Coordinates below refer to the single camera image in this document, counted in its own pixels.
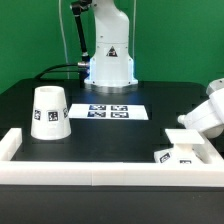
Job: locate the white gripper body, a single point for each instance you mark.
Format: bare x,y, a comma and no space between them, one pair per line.
208,117

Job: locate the white lamp base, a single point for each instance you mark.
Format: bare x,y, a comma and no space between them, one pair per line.
181,152

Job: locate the white lamp bulb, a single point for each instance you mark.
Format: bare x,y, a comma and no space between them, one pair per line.
181,119

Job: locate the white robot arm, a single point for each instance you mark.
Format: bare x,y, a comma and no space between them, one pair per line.
169,40

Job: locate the white lamp shade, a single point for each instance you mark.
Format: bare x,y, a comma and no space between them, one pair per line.
50,120

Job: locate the white marker sheet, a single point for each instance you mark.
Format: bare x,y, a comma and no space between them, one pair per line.
107,111

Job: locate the white U-shaped fence frame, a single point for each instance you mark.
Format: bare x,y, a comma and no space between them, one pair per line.
208,174

